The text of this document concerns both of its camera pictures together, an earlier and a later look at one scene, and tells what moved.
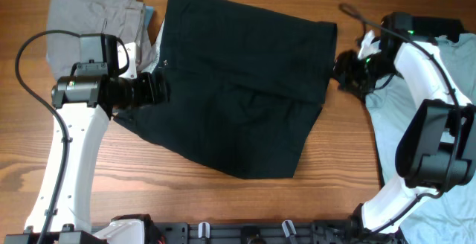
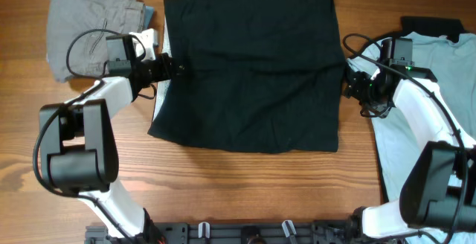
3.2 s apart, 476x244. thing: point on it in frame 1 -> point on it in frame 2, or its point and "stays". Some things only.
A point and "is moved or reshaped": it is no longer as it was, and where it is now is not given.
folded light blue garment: x=149 y=10 stays
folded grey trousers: x=95 y=11 stays
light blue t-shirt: x=453 y=219 stays
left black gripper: x=149 y=97 -> x=165 y=68
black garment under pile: x=431 y=27 stays
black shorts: x=246 y=86 is moved or reshaped
